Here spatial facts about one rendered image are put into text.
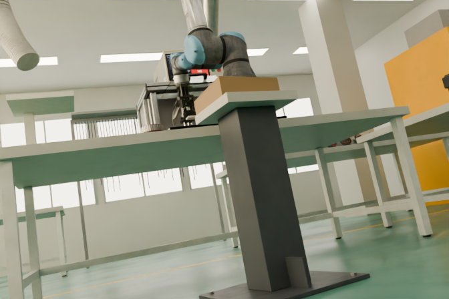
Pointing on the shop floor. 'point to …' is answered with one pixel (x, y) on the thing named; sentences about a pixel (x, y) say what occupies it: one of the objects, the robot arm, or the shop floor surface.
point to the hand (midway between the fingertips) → (188, 123)
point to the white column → (339, 87)
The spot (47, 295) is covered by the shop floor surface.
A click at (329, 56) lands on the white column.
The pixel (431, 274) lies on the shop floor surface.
